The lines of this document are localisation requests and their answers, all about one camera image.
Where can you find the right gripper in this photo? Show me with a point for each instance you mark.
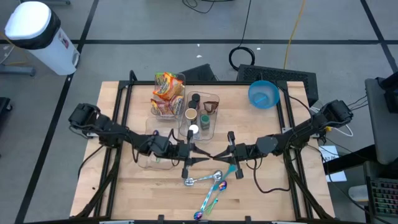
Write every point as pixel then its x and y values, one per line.
pixel 244 152

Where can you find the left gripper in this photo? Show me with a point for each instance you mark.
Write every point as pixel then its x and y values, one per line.
pixel 183 152

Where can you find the teal plastic spoon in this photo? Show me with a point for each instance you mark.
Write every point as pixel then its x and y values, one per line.
pixel 230 170

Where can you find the clear plastic bin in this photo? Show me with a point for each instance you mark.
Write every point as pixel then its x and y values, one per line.
pixel 153 93
pixel 149 124
pixel 214 130

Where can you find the white lid spice jar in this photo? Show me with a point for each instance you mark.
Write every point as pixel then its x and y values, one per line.
pixel 193 128

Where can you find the iridescent rainbow spoon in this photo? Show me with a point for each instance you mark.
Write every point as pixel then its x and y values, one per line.
pixel 155 133
pixel 222 185

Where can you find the green lid spice jar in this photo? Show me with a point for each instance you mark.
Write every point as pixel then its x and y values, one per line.
pixel 204 119

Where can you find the tan lid spice jar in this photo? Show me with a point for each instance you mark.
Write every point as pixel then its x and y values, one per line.
pixel 191 114

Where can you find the brown lid spice jar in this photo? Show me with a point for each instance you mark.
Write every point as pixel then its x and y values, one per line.
pixel 203 111

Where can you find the purple label spice jar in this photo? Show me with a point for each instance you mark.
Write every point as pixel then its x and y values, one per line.
pixel 192 104

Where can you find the yellow pink ramen packet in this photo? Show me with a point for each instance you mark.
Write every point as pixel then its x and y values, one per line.
pixel 177 104

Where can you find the black lid spice jar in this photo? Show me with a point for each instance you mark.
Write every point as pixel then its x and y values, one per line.
pixel 196 97

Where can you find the red ramen packet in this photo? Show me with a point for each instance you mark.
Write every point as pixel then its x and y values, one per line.
pixel 160 107

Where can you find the orange yellow ramen packet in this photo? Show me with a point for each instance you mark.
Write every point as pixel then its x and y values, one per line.
pixel 168 85

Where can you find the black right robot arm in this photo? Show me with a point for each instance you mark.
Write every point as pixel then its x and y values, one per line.
pixel 295 137

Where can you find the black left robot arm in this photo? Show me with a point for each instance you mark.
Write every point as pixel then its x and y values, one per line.
pixel 115 132

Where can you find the blue plastic bowl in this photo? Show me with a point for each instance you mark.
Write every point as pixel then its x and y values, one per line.
pixel 270 91

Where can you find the black tilted panel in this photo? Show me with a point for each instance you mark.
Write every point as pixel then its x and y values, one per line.
pixel 199 74

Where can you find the black computer case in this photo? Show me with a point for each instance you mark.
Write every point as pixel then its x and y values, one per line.
pixel 298 77

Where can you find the white paper sheet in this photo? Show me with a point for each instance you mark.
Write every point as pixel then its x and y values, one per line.
pixel 337 177

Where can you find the black desk beam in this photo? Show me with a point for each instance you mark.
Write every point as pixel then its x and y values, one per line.
pixel 348 160

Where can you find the white computer mouse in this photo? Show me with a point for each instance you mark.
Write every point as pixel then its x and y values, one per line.
pixel 357 193

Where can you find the grey desk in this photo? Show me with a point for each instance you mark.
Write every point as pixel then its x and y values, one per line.
pixel 382 130

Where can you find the backlit keyboard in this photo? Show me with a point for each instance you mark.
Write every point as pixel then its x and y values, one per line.
pixel 384 196

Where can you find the black desk device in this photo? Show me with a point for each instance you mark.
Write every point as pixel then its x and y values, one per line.
pixel 392 99

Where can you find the white trash can black bag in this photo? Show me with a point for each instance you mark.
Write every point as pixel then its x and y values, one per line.
pixel 37 28

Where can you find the black aluminium table frame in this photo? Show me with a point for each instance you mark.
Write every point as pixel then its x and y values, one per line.
pixel 224 82

